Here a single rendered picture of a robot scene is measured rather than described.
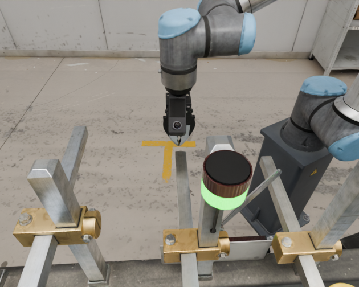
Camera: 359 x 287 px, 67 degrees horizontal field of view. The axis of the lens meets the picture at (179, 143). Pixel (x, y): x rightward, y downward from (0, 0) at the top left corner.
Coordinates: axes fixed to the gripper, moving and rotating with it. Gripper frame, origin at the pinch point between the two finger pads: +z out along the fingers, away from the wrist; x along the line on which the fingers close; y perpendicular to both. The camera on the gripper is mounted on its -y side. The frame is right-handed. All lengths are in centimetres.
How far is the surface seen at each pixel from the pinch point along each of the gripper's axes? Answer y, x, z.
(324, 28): 203, -153, 46
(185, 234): -31.6, 0.3, -4.5
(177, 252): -35.2, 2.1, -4.2
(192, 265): -37.5, -0.7, -3.5
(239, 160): -36.6, -5.7, -32.1
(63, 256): 5, 60, 83
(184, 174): -14.8, -0.6, -3.5
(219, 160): -36.5, -3.3, -32.1
